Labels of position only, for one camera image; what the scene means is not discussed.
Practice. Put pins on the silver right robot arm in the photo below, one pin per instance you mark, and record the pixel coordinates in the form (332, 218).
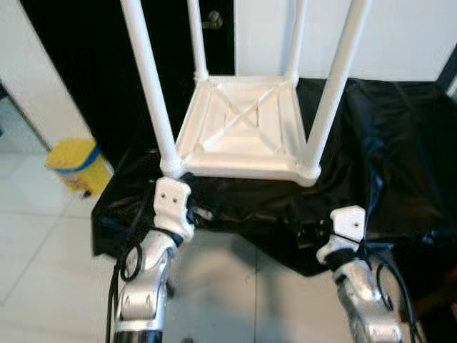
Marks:
(368, 300)

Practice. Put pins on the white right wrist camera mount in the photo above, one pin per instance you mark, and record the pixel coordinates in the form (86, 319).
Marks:
(350, 225)

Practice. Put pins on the black door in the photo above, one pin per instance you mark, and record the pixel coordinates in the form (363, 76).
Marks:
(93, 64)

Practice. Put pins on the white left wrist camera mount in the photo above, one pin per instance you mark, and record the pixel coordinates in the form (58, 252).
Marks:
(171, 200)

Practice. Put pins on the white plastic table top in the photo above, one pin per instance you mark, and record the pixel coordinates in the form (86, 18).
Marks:
(243, 143)

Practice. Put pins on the yellow bag with blue band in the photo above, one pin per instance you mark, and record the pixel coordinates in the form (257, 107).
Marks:
(75, 164)

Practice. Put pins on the black shiny tablecloth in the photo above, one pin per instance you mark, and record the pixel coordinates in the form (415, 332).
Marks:
(400, 143)

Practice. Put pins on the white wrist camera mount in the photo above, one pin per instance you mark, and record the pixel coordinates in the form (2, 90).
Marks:
(171, 200)
(350, 225)

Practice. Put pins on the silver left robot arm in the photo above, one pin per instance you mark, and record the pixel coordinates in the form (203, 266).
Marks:
(143, 286)

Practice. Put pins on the dark grey door frame post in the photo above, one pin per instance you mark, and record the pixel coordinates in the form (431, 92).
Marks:
(448, 71)

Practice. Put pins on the brown wooden table brace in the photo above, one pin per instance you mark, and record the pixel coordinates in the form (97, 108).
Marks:
(435, 300)

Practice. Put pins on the white plastic table leg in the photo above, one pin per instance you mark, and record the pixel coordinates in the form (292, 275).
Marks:
(296, 36)
(335, 78)
(196, 36)
(150, 86)

